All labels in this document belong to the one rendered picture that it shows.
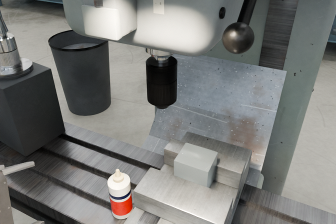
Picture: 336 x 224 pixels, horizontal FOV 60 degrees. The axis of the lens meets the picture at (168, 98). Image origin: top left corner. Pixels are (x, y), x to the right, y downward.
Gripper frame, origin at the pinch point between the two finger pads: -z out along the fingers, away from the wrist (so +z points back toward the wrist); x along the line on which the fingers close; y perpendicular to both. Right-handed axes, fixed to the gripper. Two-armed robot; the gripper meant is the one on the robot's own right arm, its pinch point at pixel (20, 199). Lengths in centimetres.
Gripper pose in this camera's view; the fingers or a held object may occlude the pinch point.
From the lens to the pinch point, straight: 58.0
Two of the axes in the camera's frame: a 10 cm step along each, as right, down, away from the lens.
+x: -1.9, -9.8, 0.4
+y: -8.3, 1.8, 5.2
